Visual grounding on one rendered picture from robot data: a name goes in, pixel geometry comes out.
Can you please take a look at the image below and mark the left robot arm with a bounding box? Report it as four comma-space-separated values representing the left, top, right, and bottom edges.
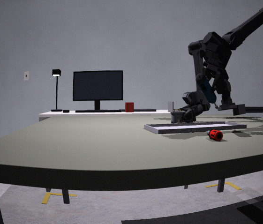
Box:
203, 8, 263, 69

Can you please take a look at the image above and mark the grey and white l-shaped bracket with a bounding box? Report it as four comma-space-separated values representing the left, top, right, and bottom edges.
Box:
168, 102, 186, 112

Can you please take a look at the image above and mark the white shallow rectangular tray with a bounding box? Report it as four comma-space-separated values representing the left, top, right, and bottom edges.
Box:
144, 121, 247, 134

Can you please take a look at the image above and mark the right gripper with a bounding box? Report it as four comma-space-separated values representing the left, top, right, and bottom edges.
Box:
180, 108, 198, 123

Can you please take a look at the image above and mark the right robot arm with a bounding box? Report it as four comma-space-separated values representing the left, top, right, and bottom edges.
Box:
182, 40, 235, 115

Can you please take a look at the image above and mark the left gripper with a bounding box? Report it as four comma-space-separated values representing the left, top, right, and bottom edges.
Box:
202, 61, 229, 94

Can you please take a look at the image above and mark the dark blue electric nut driver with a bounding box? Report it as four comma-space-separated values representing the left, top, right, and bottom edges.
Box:
195, 74, 218, 109

